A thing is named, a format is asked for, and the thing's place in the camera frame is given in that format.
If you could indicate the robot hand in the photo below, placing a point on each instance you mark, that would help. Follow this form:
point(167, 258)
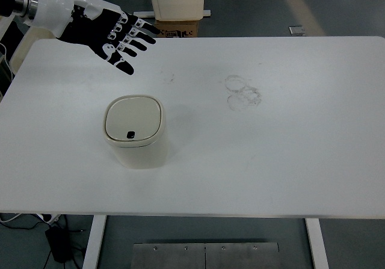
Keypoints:
point(87, 28)

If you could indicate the small cream lidded trash bin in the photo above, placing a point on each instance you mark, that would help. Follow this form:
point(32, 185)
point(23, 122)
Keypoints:
point(135, 124)

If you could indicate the cream plastic tub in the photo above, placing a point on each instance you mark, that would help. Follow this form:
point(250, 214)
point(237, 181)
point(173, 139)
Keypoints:
point(36, 34)

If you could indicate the brown cardboard box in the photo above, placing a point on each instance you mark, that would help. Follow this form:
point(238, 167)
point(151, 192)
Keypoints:
point(180, 29)

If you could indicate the grey metal floor bar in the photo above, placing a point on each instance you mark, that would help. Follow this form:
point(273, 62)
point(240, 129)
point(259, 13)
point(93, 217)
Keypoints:
point(207, 12)

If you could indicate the white power strip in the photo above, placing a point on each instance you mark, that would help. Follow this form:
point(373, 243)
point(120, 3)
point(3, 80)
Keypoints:
point(48, 218)

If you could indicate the small grey floor plate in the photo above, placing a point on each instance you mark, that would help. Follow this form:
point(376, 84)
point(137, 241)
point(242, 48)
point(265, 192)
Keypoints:
point(297, 30)

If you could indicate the white table leg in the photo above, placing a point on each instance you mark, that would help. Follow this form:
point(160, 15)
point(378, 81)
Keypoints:
point(317, 245)
point(93, 242)

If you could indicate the black power adapter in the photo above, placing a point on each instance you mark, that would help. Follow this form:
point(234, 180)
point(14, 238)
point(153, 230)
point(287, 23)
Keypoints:
point(58, 245)

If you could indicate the grey metal plate with screws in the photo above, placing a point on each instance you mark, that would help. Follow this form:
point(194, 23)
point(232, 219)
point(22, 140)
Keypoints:
point(204, 257)

